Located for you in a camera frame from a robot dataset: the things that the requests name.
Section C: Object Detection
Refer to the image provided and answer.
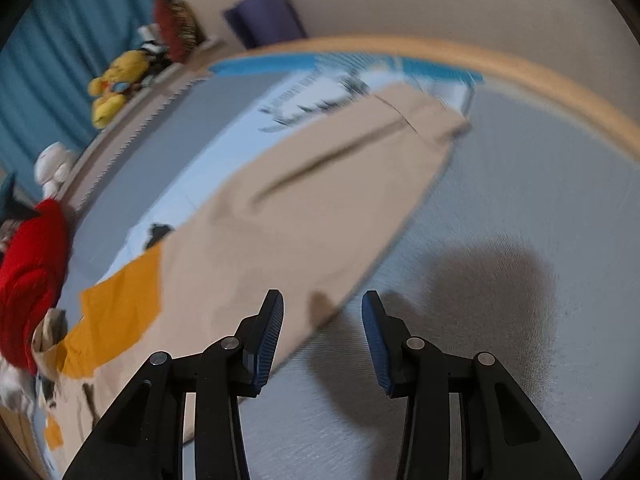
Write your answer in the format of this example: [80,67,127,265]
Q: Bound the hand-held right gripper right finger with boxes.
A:
[361,290,583,480]

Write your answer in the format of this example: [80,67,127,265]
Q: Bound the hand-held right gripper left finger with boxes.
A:
[62,289,285,480]

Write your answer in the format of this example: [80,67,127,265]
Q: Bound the beige and orange garment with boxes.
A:
[31,82,473,461]

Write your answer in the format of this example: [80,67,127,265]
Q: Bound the light blue printed cloth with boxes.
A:
[37,52,485,476]

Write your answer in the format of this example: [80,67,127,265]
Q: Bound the grey bed mattress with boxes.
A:
[65,72,640,480]

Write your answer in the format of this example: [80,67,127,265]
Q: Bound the red folded blanket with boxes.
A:
[0,199,71,376]

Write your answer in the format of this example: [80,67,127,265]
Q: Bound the white plush toy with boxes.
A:
[35,142,81,198]

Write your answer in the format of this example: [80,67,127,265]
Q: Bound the yellow plush toy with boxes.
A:
[89,50,151,97]
[92,92,127,129]

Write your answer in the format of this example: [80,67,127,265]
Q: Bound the teal curtain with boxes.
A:
[0,0,161,201]

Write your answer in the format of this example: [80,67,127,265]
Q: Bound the wooden bed frame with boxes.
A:
[210,35,640,161]

